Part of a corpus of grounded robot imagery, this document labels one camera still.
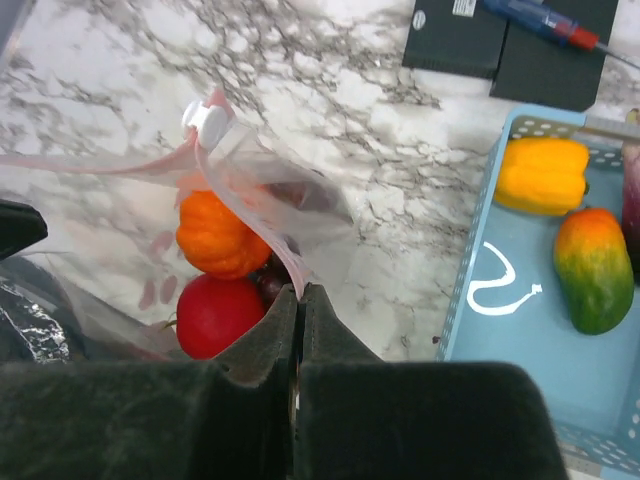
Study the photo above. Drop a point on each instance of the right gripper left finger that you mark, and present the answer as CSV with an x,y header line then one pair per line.
x,y
227,418

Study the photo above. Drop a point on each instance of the yellow bell pepper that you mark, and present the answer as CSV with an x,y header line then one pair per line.
x,y
544,176

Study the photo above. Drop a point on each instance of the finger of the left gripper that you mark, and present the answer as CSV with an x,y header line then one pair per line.
x,y
20,227

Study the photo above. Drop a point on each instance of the blue plastic basket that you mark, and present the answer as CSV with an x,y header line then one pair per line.
x,y
507,304

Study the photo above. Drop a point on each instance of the purple grape bunch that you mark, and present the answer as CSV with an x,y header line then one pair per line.
x,y
269,279

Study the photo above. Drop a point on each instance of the red apple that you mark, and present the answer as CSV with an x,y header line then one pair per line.
x,y
211,314

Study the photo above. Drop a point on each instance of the black flat box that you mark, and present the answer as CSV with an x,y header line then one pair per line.
x,y
456,37
534,69

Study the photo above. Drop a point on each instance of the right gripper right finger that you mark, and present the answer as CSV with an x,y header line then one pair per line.
x,y
360,417

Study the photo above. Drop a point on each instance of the clear pink zip top bag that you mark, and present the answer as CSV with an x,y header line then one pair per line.
x,y
119,226

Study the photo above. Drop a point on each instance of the green leafy vegetable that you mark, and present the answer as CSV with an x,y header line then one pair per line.
x,y
594,269

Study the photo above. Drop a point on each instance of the blue red screwdriver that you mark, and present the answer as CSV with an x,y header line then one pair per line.
x,y
552,25

